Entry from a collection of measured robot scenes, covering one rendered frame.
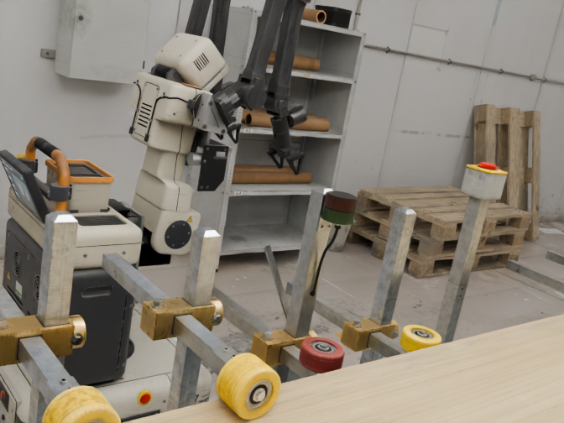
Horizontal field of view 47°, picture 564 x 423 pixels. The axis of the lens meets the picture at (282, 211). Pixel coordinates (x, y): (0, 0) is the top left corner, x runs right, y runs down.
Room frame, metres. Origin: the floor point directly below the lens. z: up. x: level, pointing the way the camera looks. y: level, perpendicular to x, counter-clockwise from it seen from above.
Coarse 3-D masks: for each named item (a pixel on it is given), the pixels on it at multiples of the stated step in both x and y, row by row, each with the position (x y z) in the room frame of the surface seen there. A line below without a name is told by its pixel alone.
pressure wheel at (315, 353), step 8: (304, 344) 1.09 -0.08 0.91; (312, 344) 1.10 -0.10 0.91; (320, 344) 1.10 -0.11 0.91; (328, 344) 1.11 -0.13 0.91; (336, 344) 1.12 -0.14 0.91; (304, 352) 1.08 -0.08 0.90; (312, 352) 1.07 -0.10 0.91; (320, 352) 1.07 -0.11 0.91; (328, 352) 1.08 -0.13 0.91; (336, 352) 1.08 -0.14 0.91; (344, 352) 1.09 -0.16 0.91; (304, 360) 1.07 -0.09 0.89; (312, 360) 1.06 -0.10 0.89; (320, 360) 1.06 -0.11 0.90; (328, 360) 1.06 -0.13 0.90; (336, 360) 1.07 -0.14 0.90; (312, 368) 1.06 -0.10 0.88; (320, 368) 1.06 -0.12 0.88; (328, 368) 1.06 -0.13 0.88; (336, 368) 1.07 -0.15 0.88
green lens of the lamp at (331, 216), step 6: (324, 210) 1.16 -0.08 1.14; (330, 210) 1.15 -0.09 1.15; (324, 216) 1.16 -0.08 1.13; (330, 216) 1.15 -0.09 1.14; (336, 216) 1.15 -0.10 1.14; (342, 216) 1.15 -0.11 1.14; (348, 216) 1.15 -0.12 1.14; (336, 222) 1.15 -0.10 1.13; (342, 222) 1.15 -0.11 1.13; (348, 222) 1.16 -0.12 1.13
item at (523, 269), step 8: (512, 264) 2.18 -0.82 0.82; (520, 264) 2.17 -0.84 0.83; (520, 272) 2.15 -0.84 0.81; (528, 272) 2.13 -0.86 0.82; (536, 272) 2.11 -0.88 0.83; (536, 280) 2.10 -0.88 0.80; (544, 280) 2.09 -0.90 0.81; (552, 280) 2.07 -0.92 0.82; (560, 280) 2.06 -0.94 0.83; (552, 288) 2.06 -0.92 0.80; (560, 288) 2.04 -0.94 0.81
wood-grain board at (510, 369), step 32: (544, 320) 1.46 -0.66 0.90; (416, 352) 1.16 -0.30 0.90; (448, 352) 1.18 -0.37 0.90; (480, 352) 1.21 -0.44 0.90; (512, 352) 1.24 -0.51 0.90; (544, 352) 1.27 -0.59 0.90; (288, 384) 0.95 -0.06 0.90; (320, 384) 0.97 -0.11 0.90; (352, 384) 0.99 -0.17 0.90; (384, 384) 1.01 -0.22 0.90; (416, 384) 1.03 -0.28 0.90; (448, 384) 1.05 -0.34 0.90; (480, 384) 1.07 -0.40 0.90; (512, 384) 1.09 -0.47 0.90; (544, 384) 1.12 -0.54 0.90; (160, 416) 0.80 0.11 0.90; (192, 416) 0.81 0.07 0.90; (224, 416) 0.83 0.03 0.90; (288, 416) 0.86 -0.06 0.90; (320, 416) 0.87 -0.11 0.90; (352, 416) 0.89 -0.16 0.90; (384, 416) 0.91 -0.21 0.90; (416, 416) 0.92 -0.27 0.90; (448, 416) 0.94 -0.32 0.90; (480, 416) 0.96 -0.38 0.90; (512, 416) 0.98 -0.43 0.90; (544, 416) 1.00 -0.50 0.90
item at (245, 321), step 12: (216, 288) 1.39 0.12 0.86; (228, 300) 1.33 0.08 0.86; (228, 312) 1.30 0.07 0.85; (240, 312) 1.28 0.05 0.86; (240, 324) 1.26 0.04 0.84; (252, 324) 1.24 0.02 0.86; (264, 324) 1.25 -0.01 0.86; (252, 336) 1.23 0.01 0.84; (288, 348) 1.16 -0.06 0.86; (288, 360) 1.14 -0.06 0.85; (300, 372) 1.11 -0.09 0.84; (312, 372) 1.08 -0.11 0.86
